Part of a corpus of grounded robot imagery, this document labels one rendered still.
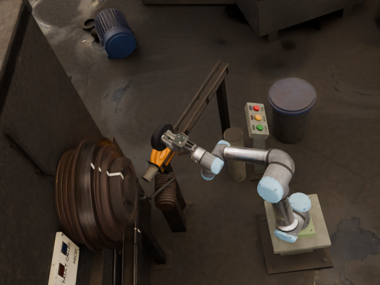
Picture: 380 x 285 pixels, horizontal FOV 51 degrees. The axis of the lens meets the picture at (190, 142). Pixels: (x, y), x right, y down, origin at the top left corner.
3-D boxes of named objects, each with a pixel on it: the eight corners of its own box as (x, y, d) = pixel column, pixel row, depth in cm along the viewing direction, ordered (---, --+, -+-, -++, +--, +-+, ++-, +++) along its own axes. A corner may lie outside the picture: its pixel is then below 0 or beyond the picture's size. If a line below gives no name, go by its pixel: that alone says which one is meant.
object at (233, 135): (230, 183, 287) (224, 143, 244) (228, 169, 293) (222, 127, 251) (246, 181, 285) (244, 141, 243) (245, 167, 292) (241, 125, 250)
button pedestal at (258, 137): (250, 184, 284) (246, 134, 234) (246, 155, 298) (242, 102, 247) (272, 181, 282) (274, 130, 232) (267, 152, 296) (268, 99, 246)
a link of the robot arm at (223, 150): (297, 143, 180) (215, 135, 213) (288, 163, 175) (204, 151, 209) (305, 160, 186) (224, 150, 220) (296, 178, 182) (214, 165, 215)
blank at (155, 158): (160, 163, 234) (165, 165, 232) (146, 164, 220) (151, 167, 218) (169, 139, 232) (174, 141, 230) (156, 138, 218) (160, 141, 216)
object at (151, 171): (142, 179, 225) (139, 175, 220) (151, 166, 228) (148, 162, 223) (151, 184, 223) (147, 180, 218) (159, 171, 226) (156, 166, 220)
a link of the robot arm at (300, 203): (312, 206, 220) (315, 195, 209) (303, 227, 215) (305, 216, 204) (292, 197, 225) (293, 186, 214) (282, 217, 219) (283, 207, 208)
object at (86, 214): (109, 266, 174) (65, 224, 136) (116, 173, 201) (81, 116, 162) (124, 264, 173) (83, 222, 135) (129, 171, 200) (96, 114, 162)
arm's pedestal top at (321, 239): (315, 196, 243) (316, 193, 240) (330, 246, 225) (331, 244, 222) (263, 203, 246) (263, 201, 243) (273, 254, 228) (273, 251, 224)
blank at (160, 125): (146, 140, 198) (151, 142, 197) (163, 115, 203) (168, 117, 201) (156, 154, 211) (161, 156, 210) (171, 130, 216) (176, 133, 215)
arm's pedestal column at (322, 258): (316, 207, 267) (320, 189, 245) (333, 267, 244) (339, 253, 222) (257, 215, 270) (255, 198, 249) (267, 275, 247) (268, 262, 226)
